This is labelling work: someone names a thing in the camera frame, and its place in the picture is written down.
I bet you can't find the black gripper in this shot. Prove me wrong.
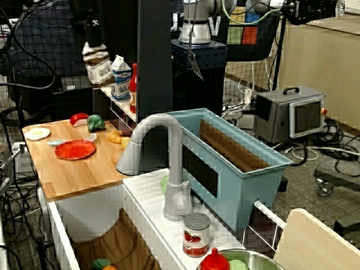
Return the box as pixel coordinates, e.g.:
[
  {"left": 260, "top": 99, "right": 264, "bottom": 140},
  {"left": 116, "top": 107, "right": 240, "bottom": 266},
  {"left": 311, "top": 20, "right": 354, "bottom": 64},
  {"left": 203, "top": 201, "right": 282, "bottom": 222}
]
[{"left": 81, "top": 11, "right": 105, "bottom": 49}]

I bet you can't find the brown chocolate milk carton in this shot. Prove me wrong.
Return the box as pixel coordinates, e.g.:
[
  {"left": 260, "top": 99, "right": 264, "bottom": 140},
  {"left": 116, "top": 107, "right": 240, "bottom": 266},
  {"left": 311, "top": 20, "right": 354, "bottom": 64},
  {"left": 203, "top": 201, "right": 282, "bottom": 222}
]
[{"left": 81, "top": 42, "right": 115, "bottom": 85}]

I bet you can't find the blue milk carton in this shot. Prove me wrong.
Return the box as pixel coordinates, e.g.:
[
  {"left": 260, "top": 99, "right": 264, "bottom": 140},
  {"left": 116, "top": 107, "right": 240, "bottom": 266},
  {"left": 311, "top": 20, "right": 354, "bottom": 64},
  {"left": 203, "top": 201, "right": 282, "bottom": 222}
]
[{"left": 110, "top": 55, "right": 132, "bottom": 101}]

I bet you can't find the white electrical box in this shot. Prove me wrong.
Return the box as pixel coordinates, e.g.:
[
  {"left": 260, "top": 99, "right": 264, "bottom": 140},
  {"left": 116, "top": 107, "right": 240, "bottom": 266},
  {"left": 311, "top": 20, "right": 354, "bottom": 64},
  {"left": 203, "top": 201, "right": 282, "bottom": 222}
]
[{"left": 12, "top": 142, "right": 36, "bottom": 173}]

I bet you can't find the grey control box with screen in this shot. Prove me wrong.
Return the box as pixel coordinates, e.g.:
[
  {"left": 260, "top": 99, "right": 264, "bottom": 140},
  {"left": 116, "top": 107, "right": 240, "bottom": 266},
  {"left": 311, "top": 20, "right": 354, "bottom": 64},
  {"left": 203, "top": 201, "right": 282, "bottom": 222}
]
[{"left": 254, "top": 86, "right": 329, "bottom": 144}]

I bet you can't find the black tall cabinet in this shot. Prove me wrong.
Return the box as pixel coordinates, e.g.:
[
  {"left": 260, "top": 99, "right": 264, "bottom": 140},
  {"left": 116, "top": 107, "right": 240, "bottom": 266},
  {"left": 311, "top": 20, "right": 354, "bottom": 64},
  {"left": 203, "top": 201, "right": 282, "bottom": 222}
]
[{"left": 91, "top": 0, "right": 173, "bottom": 124}]

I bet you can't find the tall red sauce bottle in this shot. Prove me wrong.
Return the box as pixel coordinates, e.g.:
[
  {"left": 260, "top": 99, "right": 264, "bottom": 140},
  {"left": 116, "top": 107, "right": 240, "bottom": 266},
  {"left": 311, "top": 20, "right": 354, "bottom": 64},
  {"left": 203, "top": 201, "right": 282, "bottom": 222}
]
[{"left": 129, "top": 63, "right": 138, "bottom": 114}]

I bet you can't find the red and white toy slice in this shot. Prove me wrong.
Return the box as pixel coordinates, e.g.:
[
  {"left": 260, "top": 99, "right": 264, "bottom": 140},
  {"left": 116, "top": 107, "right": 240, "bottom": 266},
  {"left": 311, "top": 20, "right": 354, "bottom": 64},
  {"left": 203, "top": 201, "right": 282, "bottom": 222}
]
[{"left": 70, "top": 113, "right": 90, "bottom": 129}]

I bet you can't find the green toy broccoli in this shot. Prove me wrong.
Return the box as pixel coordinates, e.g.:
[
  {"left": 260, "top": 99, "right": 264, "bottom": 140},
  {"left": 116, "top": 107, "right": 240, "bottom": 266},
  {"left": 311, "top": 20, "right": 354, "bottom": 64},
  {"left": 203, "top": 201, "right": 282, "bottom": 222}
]
[{"left": 86, "top": 114, "right": 106, "bottom": 133}]

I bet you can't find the hanging metal spatula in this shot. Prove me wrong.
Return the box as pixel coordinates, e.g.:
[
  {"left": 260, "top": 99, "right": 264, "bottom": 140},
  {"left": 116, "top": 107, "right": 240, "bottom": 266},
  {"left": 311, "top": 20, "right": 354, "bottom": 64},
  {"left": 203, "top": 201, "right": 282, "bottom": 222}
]
[{"left": 187, "top": 13, "right": 204, "bottom": 82}]

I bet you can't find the toy fried egg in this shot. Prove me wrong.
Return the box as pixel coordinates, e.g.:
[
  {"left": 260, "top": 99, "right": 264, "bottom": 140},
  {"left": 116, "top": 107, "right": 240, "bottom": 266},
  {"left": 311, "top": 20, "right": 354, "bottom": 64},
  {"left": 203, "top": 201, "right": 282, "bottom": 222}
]
[{"left": 24, "top": 127, "right": 51, "bottom": 141}]

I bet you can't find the red plate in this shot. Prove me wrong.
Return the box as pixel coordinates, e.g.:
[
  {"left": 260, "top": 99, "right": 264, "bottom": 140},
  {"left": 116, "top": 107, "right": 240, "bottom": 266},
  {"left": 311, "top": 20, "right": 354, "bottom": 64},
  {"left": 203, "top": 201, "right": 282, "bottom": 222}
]
[{"left": 55, "top": 139, "right": 96, "bottom": 160}]

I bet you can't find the wooden countertop board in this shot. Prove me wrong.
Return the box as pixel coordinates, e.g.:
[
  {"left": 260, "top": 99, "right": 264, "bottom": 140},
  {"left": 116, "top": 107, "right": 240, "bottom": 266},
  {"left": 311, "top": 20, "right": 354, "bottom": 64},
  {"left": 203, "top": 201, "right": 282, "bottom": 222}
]
[{"left": 22, "top": 119, "right": 133, "bottom": 201}]

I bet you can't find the grey toy faucet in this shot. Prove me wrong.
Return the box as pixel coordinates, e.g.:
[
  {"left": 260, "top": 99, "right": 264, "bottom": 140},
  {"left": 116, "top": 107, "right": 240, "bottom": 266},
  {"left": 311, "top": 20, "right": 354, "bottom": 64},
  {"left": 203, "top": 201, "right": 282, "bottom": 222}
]
[{"left": 115, "top": 113, "right": 195, "bottom": 222}]

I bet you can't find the coloured squares banner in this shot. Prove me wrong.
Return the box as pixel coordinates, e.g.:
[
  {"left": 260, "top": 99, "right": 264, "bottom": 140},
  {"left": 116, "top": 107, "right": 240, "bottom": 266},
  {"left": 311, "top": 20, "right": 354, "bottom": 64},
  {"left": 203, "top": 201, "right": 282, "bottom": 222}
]
[{"left": 224, "top": 5, "right": 281, "bottom": 61}]

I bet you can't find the green toy behind faucet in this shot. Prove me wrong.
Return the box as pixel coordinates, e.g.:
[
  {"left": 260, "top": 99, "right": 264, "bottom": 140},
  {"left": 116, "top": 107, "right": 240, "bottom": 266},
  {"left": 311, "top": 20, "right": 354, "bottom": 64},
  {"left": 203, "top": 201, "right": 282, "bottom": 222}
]
[{"left": 160, "top": 174, "right": 171, "bottom": 195}]

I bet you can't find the white toy kitchen sink unit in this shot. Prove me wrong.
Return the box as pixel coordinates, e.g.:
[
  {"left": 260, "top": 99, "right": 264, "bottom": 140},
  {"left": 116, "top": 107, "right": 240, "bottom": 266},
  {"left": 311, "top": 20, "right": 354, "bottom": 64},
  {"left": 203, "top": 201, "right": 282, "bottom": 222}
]
[{"left": 39, "top": 168, "right": 248, "bottom": 270}]

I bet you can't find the brown cardboard insert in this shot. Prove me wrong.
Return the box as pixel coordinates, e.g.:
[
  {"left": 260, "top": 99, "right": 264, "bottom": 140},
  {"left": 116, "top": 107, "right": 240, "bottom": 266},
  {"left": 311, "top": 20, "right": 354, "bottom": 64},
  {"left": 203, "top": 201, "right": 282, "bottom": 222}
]
[{"left": 199, "top": 119, "right": 271, "bottom": 173}]

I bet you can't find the light blue plastic bin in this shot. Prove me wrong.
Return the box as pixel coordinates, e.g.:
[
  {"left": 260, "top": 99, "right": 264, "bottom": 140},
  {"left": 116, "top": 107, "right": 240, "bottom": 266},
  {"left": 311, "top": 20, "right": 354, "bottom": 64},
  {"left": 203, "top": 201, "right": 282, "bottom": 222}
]
[{"left": 165, "top": 108, "right": 294, "bottom": 232}]

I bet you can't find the tomato soup can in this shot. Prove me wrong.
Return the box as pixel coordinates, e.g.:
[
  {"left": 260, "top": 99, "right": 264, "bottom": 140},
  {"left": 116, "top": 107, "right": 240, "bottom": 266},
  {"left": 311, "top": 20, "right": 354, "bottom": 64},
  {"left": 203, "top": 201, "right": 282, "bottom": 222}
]
[{"left": 182, "top": 212, "right": 212, "bottom": 258}]

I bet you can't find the dark green toy vegetable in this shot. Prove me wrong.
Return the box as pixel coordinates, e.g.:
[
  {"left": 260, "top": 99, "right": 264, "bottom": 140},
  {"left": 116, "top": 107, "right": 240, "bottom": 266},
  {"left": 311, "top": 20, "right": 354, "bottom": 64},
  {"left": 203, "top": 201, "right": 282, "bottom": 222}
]
[{"left": 92, "top": 258, "right": 113, "bottom": 270}]

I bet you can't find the red bottle cap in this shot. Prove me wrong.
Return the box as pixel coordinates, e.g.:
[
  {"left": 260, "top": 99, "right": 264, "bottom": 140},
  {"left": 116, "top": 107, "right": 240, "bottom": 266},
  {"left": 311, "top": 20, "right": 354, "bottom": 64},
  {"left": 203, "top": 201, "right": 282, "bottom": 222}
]
[{"left": 200, "top": 247, "right": 231, "bottom": 270}]

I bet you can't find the light green toy ball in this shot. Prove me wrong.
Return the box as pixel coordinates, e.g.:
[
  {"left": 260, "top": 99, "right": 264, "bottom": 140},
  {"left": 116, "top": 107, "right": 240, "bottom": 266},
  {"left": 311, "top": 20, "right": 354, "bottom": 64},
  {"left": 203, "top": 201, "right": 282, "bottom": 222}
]
[{"left": 228, "top": 259, "right": 250, "bottom": 270}]

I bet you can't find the metal bowl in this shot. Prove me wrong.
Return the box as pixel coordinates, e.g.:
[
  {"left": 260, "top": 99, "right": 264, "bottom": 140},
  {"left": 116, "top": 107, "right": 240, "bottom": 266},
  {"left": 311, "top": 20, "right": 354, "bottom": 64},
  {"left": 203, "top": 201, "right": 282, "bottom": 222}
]
[{"left": 196, "top": 249, "right": 285, "bottom": 270}]

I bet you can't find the black wheeled cart base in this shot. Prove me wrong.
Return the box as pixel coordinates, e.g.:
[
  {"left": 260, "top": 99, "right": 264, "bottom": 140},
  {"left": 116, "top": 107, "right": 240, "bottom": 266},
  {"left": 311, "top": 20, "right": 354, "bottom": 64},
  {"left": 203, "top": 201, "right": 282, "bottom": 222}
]
[{"left": 314, "top": 165, "right": 360, "bottom": 197}]

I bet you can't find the light wooden board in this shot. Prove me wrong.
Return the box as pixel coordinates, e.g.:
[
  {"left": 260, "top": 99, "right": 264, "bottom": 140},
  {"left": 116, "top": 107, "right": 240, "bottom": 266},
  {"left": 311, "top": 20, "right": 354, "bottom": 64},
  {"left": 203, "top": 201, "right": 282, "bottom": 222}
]
[{"left": 273, "top": 208, "right": 360, "bottom": 270}]

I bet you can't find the white wall shelf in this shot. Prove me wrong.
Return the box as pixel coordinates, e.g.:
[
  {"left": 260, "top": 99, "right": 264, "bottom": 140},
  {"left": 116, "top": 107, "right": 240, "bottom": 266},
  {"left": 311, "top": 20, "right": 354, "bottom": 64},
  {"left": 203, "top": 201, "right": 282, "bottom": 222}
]
[{"left": 93, "top": 83, "right": 138, "bottom": 133}]

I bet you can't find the blue and black pedestal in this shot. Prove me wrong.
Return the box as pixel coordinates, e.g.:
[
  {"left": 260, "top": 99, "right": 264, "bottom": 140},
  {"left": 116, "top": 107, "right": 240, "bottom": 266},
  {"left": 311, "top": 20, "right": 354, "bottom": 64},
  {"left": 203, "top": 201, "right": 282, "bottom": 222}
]
[{"left": 170, "top": 39, "right": 228, "bottom": 116}]

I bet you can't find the green cable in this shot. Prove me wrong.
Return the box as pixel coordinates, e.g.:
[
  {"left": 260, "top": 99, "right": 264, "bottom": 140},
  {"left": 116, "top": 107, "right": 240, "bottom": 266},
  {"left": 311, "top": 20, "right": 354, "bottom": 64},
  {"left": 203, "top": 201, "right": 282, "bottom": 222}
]
[{"left": 220, "top": 0, "right": 285, "bottom": 24}]

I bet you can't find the black camera device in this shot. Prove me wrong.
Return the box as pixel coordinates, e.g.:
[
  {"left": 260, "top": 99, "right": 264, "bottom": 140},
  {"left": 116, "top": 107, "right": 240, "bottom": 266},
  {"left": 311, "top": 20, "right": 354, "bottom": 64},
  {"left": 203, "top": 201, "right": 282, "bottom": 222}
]
[{"left": 282, "top": 0, "right": 346, "bottom": 26}]

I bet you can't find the white wire rack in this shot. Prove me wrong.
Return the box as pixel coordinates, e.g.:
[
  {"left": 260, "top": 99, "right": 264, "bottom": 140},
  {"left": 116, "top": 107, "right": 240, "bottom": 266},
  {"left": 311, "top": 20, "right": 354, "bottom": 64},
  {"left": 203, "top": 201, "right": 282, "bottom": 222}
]
[{"left": 241, "top": 199, "right": 286, "bottom": 251}]

